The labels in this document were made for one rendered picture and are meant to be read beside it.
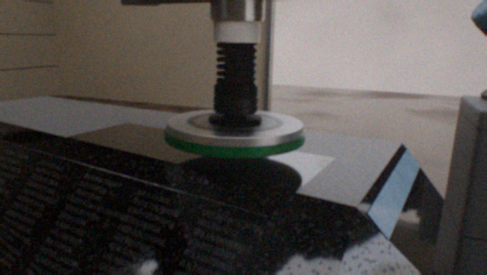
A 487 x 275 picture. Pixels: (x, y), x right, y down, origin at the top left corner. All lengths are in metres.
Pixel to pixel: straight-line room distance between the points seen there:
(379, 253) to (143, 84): 6.13
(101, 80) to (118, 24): 0.96
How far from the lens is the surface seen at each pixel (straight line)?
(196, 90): 6.06
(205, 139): 0.53
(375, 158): 0.68
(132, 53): 6.57
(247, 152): 0.53
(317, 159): 0.65
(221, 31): 0.59
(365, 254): 0.48
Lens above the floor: 1.05
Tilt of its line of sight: 14 degrees down
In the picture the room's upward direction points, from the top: 2 degrees clockwise
